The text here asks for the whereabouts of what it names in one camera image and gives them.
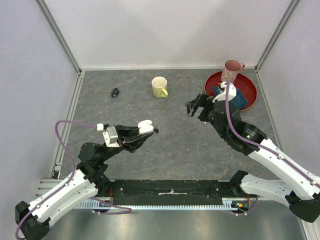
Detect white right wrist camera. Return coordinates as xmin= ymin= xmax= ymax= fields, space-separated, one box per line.
xmin=212 ymin=81 xmax=237 ymax=102

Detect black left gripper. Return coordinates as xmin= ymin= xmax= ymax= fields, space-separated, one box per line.
xmin=100 ymin=123 xmax=154 ymax=162

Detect black clip object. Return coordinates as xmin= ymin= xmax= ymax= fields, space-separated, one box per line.
xmin=110 ymin=87 xmax=120 ymax=98

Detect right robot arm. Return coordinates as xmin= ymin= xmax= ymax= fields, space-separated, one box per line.
xmin=185 ymin=93 xmax=320 ymax=223

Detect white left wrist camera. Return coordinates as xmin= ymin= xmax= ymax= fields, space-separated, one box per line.
xmin=96 ymin=123 xmax=120 ymax=148

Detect red round tray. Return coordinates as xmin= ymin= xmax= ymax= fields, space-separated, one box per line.
xmin=204 ymin=71 xmax=258 ymax=111

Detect yellow-green ceramic mug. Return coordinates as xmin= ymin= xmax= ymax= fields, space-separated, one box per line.
xmin=151 ymin=76 xmax=168 ymax=98

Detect left aluminium frame post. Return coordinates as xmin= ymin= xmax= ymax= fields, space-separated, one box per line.
xmin=35 ymin=0 xmax=82 ymax=75

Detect right aluminium frame post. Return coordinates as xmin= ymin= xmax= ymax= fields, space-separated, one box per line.
xmin=254 ymin=0 xmax=300 ymax=73

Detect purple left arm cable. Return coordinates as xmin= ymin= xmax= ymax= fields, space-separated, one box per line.
xmin=14 ymin=120 xmax=133 ymax=240

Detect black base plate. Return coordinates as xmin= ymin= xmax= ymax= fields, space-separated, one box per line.
xmin=98 ymin=179 xmax=248 ymax=205

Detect aluminium frame post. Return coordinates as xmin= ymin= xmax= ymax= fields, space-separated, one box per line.
xmin=35 ymin=0 xmax=82 ymax=75
xmin=254 ymin=0 xmax=300 ymax=73

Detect pink patterned mug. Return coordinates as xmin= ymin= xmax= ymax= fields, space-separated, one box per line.
xmin=220 ymin=60 xmax=246 ymax=83

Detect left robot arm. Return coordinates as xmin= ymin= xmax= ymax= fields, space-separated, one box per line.
xmin=15 ymin=120 xmax=154 ymax=240

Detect white earbud charging case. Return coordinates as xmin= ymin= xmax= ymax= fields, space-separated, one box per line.
xmin=137 ymin=119 xmax=154 ymax=134

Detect light blue cable duct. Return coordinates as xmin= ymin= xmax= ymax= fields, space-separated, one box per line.
xmin=74 ymin=198 xmax=248 ymax=211

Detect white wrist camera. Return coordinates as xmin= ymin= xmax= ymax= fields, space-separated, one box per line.
xmin=96 ymin=123 xmax=120 ymax=148
xmin=212 ymin=81 xmax=237 ymax=102

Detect blue leaf-shaped dish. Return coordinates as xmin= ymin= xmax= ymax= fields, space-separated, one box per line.
xmin=212 ymin=85 xmax=248 ymax=109

